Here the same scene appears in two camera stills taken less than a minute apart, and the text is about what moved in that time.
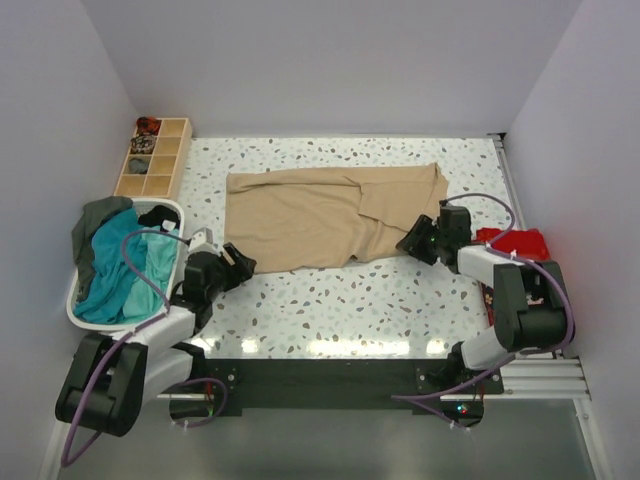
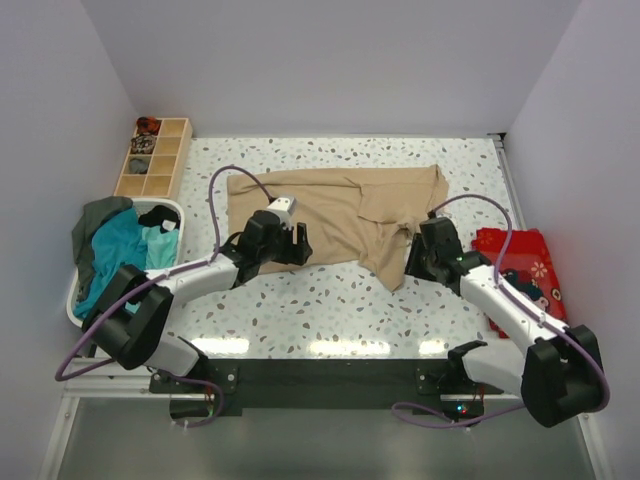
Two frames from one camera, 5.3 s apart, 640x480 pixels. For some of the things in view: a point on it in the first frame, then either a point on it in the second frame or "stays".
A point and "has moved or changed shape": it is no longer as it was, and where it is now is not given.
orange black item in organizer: (150, 125) stays
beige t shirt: (284, 217) has moved or changed shape
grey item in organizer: (138, 165) stays
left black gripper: (241, 269) -> (295, 254)
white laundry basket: (138, 205) stays
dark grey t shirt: (93, 215) stays
